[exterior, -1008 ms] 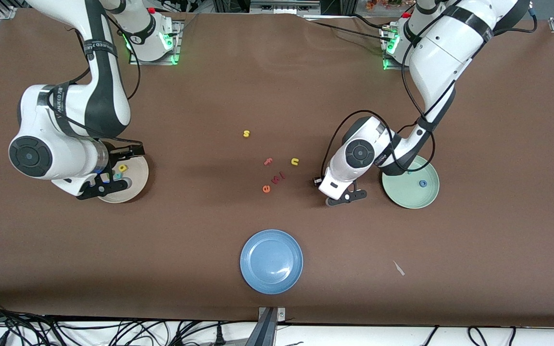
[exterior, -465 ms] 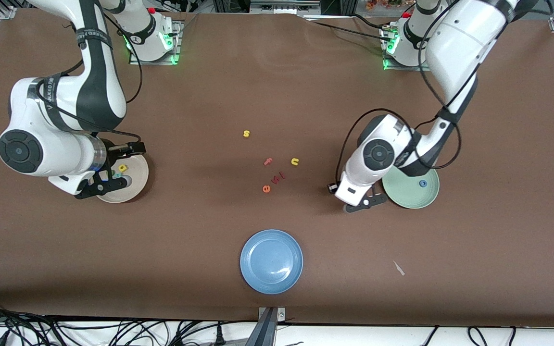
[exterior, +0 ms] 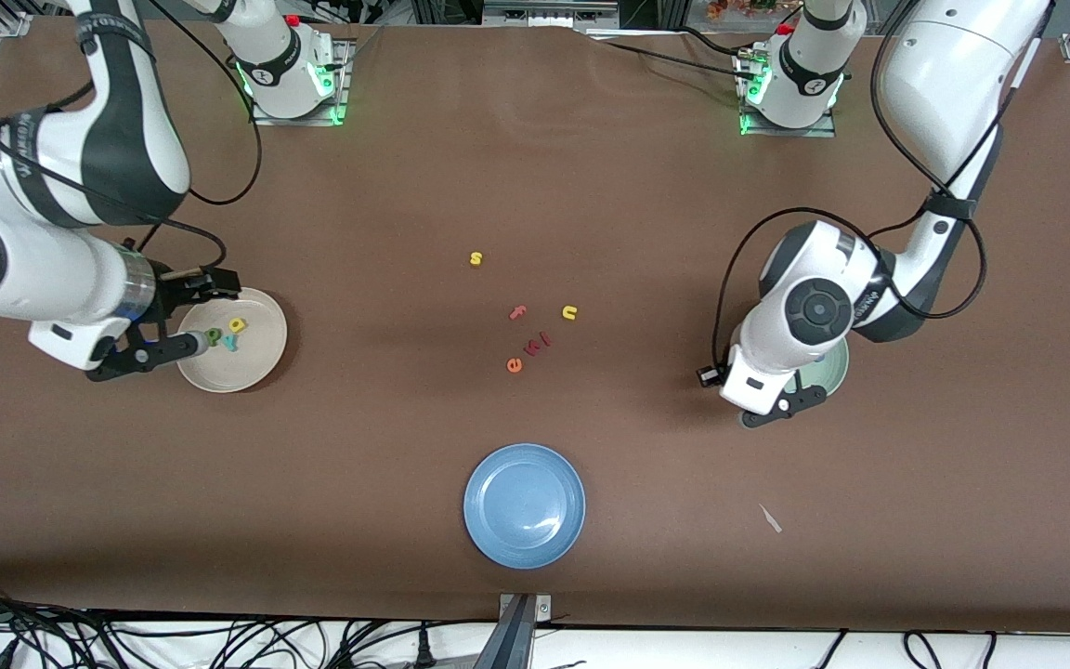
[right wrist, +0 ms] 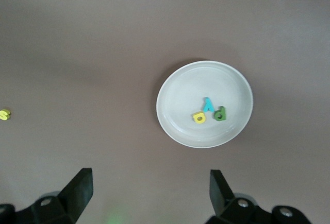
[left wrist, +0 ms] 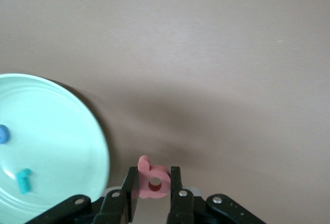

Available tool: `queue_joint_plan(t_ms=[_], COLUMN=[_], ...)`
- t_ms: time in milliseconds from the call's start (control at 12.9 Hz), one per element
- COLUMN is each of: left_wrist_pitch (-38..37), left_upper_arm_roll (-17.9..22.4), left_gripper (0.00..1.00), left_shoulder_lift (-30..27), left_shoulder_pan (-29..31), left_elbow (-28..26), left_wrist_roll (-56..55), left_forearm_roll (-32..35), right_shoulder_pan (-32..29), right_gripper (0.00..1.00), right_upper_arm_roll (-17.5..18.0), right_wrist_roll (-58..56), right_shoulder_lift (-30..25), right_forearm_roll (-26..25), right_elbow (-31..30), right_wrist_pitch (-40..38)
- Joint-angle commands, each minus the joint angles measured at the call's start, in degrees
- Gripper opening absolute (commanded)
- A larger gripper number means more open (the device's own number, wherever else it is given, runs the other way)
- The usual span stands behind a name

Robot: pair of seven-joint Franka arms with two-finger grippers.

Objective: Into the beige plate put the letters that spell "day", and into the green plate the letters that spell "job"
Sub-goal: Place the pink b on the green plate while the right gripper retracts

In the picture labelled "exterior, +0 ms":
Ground black cable on cover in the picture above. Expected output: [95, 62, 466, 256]
[679, 26, 759, 59]
[591, 37, 748, 80]

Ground orange dried flowers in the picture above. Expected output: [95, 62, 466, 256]
[707, 0, 801, 21]

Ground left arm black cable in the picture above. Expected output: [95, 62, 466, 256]
[711, 0, 1056, 368]

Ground brown table cover sheet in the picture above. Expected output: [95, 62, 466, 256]
[0, 17, 1070, 635]

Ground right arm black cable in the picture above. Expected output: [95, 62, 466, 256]
[0, 0, 264, 278]

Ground grey metal post bracket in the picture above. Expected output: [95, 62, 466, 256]
[472, 592, 555, 669]

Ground blue round plate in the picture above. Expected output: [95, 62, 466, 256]
[463, 443, 587, 570]

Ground beige brown round plate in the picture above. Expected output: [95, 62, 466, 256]
[176, 286, 290, 394]

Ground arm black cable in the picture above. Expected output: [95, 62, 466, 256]
[711, 0, 1056, 368]
[0, 0, 264, 278]

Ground green round plate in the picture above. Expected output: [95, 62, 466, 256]
[790, 330, 850, 402]

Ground silver equipment box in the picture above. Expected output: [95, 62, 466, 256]
[482, 0, 621, 29]

